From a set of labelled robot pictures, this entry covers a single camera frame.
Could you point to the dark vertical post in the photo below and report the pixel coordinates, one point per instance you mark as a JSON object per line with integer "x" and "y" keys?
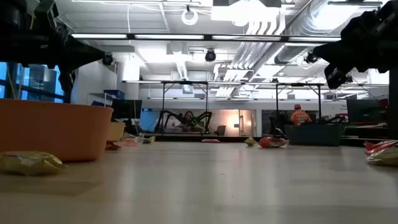
{"x": 393, "y": 105}

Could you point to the yellow plastic bin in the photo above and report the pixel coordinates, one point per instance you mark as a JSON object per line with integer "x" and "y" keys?
{"x": 116, "y": 132}

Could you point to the blue storage crate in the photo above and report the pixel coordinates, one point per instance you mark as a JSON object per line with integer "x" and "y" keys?
{"x": 114, "y": 94}

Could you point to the teal plastic bin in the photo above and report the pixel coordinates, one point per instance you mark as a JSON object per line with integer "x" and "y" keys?
{"x": 312, "y": 135}

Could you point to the orange plastic bin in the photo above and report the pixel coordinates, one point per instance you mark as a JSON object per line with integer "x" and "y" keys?
{"x": 56, "y": 130}

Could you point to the gold candy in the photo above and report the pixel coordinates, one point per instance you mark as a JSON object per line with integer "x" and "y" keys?
{"x": 149, "y": 139}
{"x": 31, "y": 163}

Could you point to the silver ventilation duct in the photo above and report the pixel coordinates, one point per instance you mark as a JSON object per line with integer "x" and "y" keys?
{"x": 308, "y": 25}

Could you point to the black background robot arm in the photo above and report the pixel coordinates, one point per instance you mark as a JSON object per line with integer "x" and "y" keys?
{"x": 206, "y": 115}
{"x": 182, "y": 115}

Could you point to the black ceiling spotlight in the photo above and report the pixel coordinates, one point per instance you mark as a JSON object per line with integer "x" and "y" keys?
{"x": 210, "y": 55}
{"x": 108, "y": 58}
{"x": 311, "y": 58}

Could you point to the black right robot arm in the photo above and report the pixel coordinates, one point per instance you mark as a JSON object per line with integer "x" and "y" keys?
{"x": 390, "y": 7}

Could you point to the black computer monitor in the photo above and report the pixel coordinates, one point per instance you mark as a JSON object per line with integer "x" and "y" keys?
{"x": 127, "y": 109}
{"x": 363, "y": 111}

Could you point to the small snack packets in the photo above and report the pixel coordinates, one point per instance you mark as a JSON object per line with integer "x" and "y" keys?
{"x": 129, "y": 143}

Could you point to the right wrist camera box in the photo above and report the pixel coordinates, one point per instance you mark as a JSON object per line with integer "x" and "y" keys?
{"x": 335, "y": 76}

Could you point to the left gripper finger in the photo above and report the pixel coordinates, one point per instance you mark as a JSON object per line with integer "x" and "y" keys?
{"x": 85, "y": 56}

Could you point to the small yellow candy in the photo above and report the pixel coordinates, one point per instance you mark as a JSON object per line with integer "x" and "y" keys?
{"x": 250, "y": 142}

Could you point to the dark red candy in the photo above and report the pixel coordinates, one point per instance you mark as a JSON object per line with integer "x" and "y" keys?
{"x": 112, "y": 145}

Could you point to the black background rig frame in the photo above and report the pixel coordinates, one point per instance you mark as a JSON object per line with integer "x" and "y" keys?
{"x": 206, "y": 99}
{"x": 319, "y": 102}

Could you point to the long ceiling light bar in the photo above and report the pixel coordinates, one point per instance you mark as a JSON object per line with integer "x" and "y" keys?
{"x": 169, "y": 37}

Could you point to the dark office chair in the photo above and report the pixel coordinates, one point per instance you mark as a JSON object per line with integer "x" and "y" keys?
{"x": 221, "y": 130}

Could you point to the black metal table frame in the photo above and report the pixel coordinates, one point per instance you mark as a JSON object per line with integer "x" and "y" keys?
{"x": 230, "y": 139}

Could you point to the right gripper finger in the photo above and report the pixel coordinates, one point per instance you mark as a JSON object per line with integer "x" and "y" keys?
{"x": 331, "y": 51}

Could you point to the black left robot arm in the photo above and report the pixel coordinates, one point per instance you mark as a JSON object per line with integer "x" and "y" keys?
{"x": 18, "y": 40}

